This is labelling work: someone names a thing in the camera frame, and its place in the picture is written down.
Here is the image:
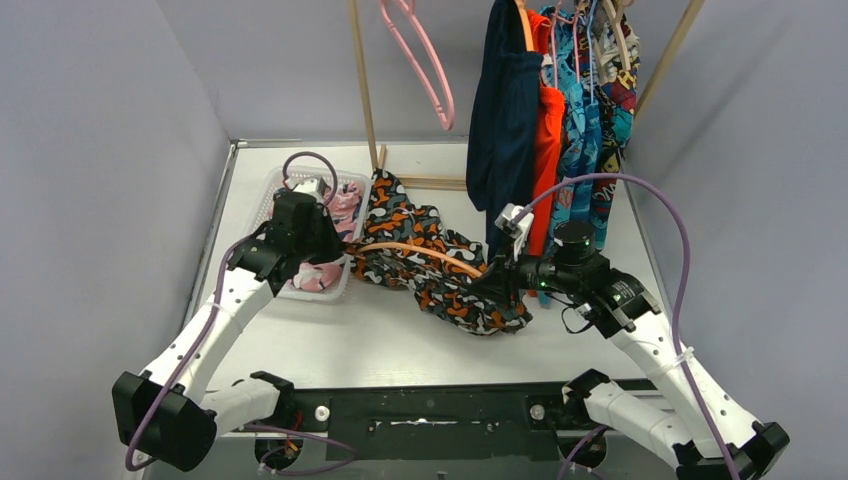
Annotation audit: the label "blue plastic hanger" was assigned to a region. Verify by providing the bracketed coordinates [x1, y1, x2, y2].
[584, 0, 598, 103]

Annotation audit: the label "orange wooden hanger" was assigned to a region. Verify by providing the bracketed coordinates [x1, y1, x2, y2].
[513, 0, 536, 52]
[342, 242, 483, 279]

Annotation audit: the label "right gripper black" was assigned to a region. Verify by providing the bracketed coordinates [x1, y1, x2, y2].
[470, 234, 582, 305]

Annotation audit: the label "wooden clothes rack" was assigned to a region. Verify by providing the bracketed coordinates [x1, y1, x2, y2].
[347, 0, 708, 193]

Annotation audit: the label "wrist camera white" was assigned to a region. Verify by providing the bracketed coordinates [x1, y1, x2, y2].
[495, 203, 534, 261]
[292, 177, 334, 205]

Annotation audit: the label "comic print shorts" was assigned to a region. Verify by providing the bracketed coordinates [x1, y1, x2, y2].
[588, 13, 643, 253]

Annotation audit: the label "bright orange shorts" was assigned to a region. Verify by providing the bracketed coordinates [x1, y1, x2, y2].
[527, 10, 565, 256]

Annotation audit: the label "light wooden hanger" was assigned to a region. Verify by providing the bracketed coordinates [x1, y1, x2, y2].
[601, 0, 633, 71]

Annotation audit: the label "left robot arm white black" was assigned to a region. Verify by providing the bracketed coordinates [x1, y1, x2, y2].
[112, 191, 345, 471]

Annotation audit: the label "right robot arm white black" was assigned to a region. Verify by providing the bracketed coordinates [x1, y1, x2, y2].
[469, 221, 790, 479]

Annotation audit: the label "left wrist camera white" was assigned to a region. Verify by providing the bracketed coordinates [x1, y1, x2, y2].
[292, 177, 334, 205]

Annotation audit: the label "navy blue shorts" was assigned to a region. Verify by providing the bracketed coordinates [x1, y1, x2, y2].
[466, 1, 542, 259]

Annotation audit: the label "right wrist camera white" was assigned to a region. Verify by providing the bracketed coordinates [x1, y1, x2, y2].
[495, 203, 534, 261]

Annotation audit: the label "orange camouflage shorts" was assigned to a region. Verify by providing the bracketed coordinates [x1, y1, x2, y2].
[347, 170, 533, 336]

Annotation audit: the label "white plastic perforated basket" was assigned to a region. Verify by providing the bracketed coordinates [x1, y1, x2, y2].
[247, 166, 372, 302]

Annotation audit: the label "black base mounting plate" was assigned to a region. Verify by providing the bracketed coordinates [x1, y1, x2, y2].
[263, 382, 596, 461]

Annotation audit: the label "aluminium rail frame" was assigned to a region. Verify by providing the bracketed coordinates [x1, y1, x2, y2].
[119, 139, 737, 480]

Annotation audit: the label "pink shark print shorts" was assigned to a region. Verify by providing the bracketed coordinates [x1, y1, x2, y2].
[289, 182, 363, 294]

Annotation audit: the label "dark blue leaf shorts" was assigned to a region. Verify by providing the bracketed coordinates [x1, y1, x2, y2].
[581, 78, 613, 236]

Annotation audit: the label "light blue fish shorts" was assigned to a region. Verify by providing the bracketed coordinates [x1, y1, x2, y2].
[543, 6, 589, 255]

